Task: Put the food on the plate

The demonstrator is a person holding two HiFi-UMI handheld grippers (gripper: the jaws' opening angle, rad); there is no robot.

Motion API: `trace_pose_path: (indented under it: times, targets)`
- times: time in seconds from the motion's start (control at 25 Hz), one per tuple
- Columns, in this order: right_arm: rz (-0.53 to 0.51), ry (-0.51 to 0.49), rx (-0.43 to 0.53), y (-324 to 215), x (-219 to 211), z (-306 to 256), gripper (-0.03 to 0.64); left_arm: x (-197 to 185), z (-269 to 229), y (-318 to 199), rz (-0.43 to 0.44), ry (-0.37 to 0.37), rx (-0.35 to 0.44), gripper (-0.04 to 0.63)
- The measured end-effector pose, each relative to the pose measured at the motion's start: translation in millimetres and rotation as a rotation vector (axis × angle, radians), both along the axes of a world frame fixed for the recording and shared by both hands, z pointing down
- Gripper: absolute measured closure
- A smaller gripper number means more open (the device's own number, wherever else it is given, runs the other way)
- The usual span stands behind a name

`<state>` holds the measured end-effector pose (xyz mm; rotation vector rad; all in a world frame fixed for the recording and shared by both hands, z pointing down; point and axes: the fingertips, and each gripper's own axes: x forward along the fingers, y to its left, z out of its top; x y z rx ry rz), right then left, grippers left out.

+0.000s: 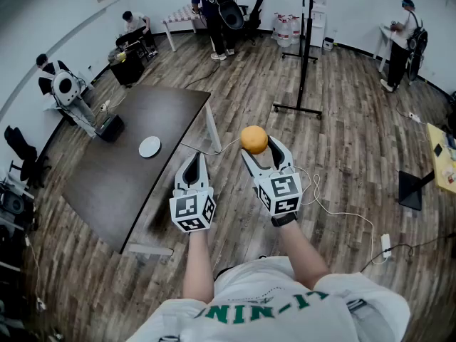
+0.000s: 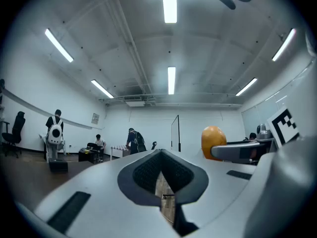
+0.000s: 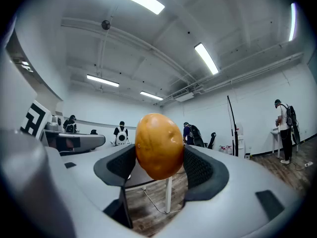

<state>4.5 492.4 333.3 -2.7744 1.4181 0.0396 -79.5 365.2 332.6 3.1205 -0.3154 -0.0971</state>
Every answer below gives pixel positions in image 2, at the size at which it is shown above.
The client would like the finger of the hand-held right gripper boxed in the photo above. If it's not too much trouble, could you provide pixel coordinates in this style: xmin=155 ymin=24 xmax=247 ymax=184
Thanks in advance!
xmin=210 ymin=140 xmax=267 ymax=164

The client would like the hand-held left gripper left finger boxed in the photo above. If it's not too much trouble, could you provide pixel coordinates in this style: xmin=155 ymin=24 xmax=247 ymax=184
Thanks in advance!
xmin=34 ymin=149 xmax=183 ymax=238

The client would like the white slatted bench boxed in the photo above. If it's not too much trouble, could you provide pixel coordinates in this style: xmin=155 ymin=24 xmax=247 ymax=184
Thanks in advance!
xmin=110 ymin=144 xmax=131 ymax=161

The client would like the long ceiling light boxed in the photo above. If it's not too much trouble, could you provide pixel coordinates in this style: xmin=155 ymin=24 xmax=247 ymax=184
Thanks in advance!
xmin=161 ymin=0 xmax=178 ymax=24
xmin=91 ymin=79 xmax=114 ymax=99
xmin=167 ymin=66 xmax=176 ymax=95
xmin=271 ymin=28 xmax=297 ymax=61
xmin=235 ymin=77 xmax=258 ymax=96
xmin=44 ymin=28 xmax=74 ymax=63

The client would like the white air conditioner unit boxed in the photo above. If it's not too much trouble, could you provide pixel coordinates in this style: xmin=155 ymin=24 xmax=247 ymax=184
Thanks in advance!
xmin=125 ymin=95 xmax=146 ymax=108

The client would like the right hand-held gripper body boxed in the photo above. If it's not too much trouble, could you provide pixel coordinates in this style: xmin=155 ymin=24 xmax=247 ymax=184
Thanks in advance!
xmin=243 ymin=107 xmax=317 ymax=238

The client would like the orange fruit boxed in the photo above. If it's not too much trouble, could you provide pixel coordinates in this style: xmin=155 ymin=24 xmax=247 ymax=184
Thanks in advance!
xmin=201 ymin=125 xmax=227 ymax=161

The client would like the framed glass panel stand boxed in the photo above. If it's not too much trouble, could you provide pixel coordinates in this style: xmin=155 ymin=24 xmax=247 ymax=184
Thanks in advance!
xmin=170 ymin=115 xmax=181 ymax=153

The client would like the black office chair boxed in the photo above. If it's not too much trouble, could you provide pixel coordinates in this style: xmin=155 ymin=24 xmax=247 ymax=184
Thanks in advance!
xmin=1 ymin=111 xmax=26 ymax=158

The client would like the white round-window backpack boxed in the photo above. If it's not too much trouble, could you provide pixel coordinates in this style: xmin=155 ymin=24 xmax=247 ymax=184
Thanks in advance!
xmin=48 ymin=119 xmax=64 ymax=145

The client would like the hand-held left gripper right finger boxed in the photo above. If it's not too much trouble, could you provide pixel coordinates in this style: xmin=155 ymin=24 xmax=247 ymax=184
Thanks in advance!
xmin=161 ymin=149 xmax=259 ymax=238

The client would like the black floor box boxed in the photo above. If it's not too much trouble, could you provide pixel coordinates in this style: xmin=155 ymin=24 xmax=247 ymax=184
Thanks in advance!
xmin=48 ymin=159 xmax=69 ymax=173

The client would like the white wall rail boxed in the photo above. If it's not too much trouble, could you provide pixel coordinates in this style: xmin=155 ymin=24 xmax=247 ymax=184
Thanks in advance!
xmin=0 ymin=87 xmax=104 ymax=130

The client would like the black low table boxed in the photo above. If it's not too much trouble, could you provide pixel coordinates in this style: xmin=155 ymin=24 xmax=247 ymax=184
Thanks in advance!
xmin=78 ymin=142 xmax=100 ymax=164

